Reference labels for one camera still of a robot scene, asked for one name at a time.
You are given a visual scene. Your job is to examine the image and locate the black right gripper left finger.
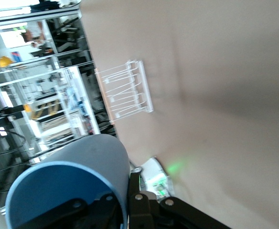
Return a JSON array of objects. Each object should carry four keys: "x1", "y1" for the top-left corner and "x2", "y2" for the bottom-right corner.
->
[{"x1": 17, "y1": 193, "x2": 124, "y2": 229}]

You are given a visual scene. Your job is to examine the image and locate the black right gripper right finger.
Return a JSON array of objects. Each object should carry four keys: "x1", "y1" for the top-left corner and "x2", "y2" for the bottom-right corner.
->
[{"x1": 127, "y1": 167, "x2": 232, "y2": 229}]

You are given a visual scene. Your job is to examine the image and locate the blue plastic cup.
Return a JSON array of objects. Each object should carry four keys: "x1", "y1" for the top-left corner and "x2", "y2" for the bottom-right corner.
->
[{"x1": 5, "y1": 133, "x2": 131, "y2": 229}]

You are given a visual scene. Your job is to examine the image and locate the white shelving unit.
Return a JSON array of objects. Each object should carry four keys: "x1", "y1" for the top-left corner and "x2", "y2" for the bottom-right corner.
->
[{"x1": 0, "y1": 66, "x2": 101, "y2": 150}]

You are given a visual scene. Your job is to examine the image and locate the brown table cover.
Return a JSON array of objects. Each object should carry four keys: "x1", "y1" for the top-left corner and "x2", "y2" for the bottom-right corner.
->
[{"x1": 81, "y1": 0, "x2": 279, "y2": 229}]

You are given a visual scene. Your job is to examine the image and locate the yellow hard hat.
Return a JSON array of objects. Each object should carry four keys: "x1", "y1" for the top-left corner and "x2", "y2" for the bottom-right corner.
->
[{"x1": 0, "y1": 55, "x2": 13, "y2": 69}]

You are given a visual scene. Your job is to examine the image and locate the blue red sign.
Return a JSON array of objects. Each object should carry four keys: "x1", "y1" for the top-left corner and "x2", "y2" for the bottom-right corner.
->
[{"x1": 10, "y1": 51, "x2": 22, "y2": 63}]

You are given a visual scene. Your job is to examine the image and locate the white wire cup rack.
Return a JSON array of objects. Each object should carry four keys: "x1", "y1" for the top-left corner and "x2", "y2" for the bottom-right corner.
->
[{"x1": 94, "y1": 59, "x2": 154, "y2": 125}]

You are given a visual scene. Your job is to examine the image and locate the aluminium frame post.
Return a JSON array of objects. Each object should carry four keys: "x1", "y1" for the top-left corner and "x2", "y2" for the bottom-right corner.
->
[{"x1": 0, "y1": 6, "x2": 83, "y2": 28}]

